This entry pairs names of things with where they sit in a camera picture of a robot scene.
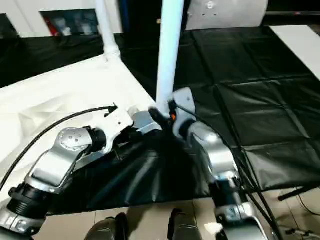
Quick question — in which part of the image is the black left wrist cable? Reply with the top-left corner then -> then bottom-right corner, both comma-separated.
0,102 -> 119,191

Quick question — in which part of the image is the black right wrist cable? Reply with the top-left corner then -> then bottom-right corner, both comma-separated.
171,99 -> 281,240

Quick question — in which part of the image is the black cabinet with gold label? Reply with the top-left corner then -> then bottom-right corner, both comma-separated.
121,0 -> 194,33

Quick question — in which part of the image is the red bottle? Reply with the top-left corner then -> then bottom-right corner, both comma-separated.
48,19 -> 58,36

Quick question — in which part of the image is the grey printed cushion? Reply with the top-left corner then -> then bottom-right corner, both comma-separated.
185,0 -> 270,31

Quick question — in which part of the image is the white plastic table leg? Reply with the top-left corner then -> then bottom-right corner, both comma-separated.
155,0 -> 186,119
94,0 -> 123,63

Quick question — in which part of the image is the white flat board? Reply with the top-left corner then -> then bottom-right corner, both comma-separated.
269,24 -> 320,83

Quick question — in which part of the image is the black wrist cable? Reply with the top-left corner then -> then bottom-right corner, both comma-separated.
0,102 -> 119,191
171,99 -> 281,240

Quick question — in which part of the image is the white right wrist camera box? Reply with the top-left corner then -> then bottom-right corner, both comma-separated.
168,86 -> 198,140

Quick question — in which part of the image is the white plastic table top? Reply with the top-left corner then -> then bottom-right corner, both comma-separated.
0,53 -> 164,201

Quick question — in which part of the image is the black padded work mat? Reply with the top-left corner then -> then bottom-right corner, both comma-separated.
0,26 -> 320,211

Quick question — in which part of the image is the black metal stand foot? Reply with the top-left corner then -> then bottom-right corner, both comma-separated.
277,185 -> 320,202

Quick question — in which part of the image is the white glass-door cabinet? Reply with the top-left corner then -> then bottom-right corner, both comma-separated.
0,0 -> 125,39

